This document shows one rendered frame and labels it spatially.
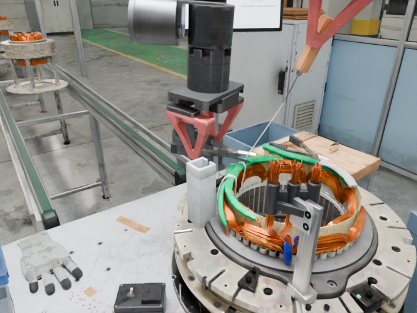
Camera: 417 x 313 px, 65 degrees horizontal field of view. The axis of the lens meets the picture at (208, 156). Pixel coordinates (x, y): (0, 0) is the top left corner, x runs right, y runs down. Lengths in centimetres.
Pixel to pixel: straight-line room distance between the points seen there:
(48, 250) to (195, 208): 57
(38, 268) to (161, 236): 30
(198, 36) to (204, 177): 17
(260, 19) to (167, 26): 108
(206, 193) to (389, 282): 23
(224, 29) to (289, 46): 225
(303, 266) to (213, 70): 25
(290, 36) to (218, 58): 224
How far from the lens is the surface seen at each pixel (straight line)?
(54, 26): 1389
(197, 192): 42
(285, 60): 269
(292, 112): 284
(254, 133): 89
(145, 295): 72
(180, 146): 48
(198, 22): 42
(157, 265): 86
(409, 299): 76
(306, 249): 33
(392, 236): 50
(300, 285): 36
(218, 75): 43
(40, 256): 93
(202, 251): 42
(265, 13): 148
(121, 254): 90
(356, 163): 74
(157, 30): 43
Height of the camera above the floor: 138
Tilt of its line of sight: 26 degrees down
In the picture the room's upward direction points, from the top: straight up
